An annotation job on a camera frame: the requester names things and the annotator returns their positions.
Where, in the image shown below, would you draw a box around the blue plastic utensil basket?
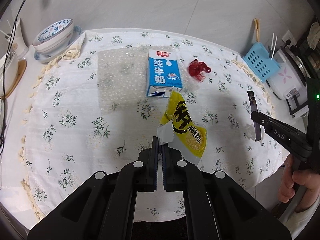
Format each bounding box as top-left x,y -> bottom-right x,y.
242,42 -> 280,83

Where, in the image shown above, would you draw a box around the wooden chopsticks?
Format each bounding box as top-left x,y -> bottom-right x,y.
254,18 -> 260,42

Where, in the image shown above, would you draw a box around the red plastic wrapper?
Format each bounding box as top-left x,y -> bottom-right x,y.
188,59 -> 212,82

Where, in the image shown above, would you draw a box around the person's right hand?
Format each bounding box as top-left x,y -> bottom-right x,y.
278,154 -> 319,213

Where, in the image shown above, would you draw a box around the white pot on wooden trivet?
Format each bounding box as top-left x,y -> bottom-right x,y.
1,51 -> 27,99

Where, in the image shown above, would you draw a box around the white plastic spoon handle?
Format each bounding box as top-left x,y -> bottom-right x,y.
271,33 -> 278,59

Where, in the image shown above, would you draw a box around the white floral tablecloth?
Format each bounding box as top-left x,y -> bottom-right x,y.
20,31 -> 286,219

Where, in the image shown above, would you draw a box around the white jug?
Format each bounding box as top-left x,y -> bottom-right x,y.
12,18 -> 29,61

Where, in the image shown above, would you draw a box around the blue rimmed ceramic plate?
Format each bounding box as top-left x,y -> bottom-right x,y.
34,25 -> 82,63

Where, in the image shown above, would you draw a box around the blue floral ceramic bowl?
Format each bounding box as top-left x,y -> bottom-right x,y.
32,18 -> 74,54

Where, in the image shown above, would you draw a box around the blue white milk carton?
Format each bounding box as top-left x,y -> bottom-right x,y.
146,49 -> 183,98

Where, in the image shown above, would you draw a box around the clear bubble wrap sheet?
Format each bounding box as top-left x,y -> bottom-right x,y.
97,46 -> 173,114

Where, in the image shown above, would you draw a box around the yellow snack packet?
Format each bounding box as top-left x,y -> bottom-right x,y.
157,90 -> 207,164

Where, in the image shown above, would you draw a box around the white rice cooker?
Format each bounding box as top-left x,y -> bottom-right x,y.
266,47 -> 310,118

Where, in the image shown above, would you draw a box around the white wall socket right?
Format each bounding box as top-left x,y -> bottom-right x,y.
281,30 -> 297,46

